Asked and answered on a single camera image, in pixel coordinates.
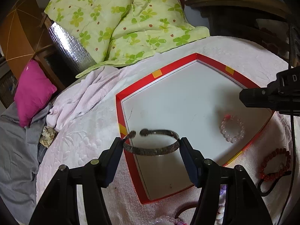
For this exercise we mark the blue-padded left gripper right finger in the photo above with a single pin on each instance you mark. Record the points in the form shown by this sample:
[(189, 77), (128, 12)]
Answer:
[(192, 160)]

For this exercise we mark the silver foil insulation panel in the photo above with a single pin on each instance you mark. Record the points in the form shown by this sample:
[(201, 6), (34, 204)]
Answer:
[(76, 56)]

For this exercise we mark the small floral pouch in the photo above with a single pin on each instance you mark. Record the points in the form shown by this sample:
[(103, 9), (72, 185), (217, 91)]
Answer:
[(47, 136)]

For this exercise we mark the silver metal bangle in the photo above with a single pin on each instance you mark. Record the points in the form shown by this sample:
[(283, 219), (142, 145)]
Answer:
[(151, 151)]

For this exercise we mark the green clover pattern quilt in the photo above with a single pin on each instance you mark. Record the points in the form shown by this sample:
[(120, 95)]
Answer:
[(120, 33)]

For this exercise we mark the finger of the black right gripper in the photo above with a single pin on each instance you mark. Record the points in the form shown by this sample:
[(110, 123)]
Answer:
[(258, 98)]

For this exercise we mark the brown wooden wardrobe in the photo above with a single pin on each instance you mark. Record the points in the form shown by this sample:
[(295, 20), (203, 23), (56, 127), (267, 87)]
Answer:
[(24, 37)]

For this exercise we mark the wooden bench table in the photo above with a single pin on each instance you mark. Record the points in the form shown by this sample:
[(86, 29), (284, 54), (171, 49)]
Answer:
[(238, 18)]

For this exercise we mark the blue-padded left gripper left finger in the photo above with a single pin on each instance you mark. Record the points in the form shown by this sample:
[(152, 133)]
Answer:
[(109, 160)]

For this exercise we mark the red shallow cardboard tray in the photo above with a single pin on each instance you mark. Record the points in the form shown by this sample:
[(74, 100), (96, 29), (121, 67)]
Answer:
[(190, 96)]

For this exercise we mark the magenta pillow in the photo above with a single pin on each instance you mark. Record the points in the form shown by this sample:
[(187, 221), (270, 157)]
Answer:
[(33, 92)]

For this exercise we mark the grey blanket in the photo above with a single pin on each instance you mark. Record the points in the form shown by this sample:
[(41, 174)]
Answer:
[(21, 156)]

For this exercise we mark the pale pink bed cover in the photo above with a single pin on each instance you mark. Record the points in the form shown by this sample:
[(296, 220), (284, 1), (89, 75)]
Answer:
[(85, 137)]

